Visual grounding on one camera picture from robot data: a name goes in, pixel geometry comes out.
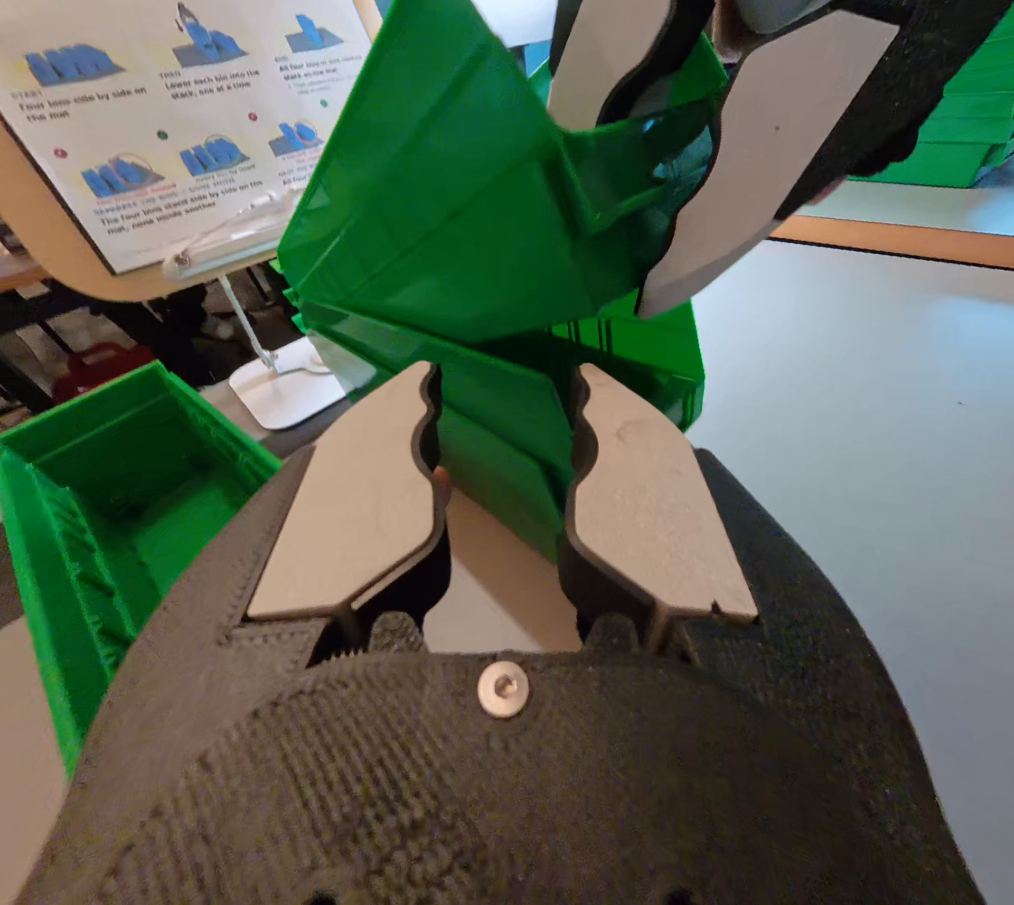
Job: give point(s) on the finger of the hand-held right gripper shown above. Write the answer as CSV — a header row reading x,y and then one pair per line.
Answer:
x,y
610,18
776,152

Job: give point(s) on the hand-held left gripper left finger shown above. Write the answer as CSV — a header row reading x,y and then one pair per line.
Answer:
x,y
348,525

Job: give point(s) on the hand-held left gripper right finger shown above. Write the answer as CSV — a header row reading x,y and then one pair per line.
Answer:
x,y
657,525

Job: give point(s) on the green plastic bin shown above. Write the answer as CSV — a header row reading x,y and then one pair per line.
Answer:
x,y
119,461
443,192
491,394
515,517

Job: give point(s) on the person's left hand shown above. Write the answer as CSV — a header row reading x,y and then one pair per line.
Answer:
x,y
443,485

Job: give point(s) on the person's right hand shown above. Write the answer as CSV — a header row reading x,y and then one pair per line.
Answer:
x,y
730,22

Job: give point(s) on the stack of green bins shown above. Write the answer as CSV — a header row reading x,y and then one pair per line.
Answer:
x,y
974,113

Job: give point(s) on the red case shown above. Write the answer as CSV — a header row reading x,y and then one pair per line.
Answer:
x,y
95,366

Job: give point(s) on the instruction poster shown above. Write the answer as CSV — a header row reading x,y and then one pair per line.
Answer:
x,y
158,50

